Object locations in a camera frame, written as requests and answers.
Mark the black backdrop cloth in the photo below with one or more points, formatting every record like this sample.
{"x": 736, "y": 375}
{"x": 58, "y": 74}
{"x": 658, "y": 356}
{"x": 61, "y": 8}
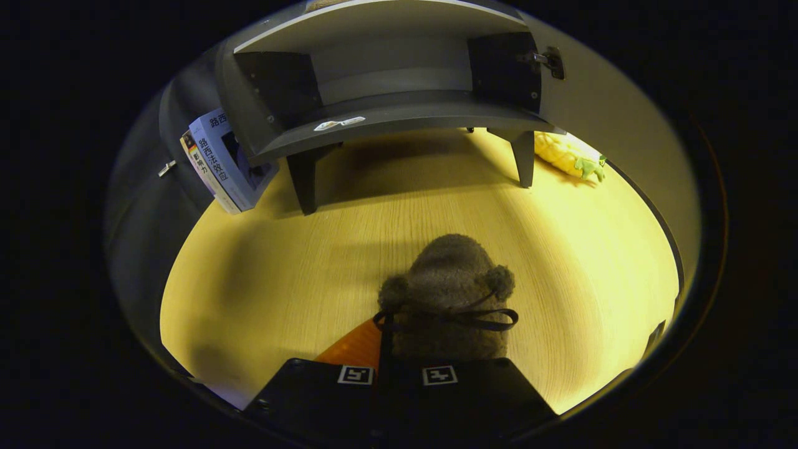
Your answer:
{"x": 143, "y": 218}

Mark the silver clip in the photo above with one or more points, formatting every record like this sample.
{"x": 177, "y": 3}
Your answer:
{"x": 166, "y": 168}

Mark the brown fuzzy shoe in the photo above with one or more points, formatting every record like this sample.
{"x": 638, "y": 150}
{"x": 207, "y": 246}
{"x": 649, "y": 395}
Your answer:
{"x": 446, "y": 274}

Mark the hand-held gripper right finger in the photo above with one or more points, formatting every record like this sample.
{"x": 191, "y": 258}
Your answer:
{"x": 480, "y": 399}

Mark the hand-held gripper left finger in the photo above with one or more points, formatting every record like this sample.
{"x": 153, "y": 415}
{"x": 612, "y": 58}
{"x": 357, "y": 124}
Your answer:
{"x": 305, "y": 393}

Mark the metal door hinge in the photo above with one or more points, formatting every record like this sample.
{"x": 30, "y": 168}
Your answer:
{"x": 548, "y": 61}

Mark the blue grey covered book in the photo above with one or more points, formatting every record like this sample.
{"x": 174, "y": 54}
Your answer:
{"x": 237, "y": 162}

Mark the grey shoe cabinet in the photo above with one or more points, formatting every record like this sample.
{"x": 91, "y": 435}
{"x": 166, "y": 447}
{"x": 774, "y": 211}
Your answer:
{"x": 386, "y": 112}

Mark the yellow green plush toy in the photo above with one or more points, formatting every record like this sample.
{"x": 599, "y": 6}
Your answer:
{"x": 564, "y": 153}

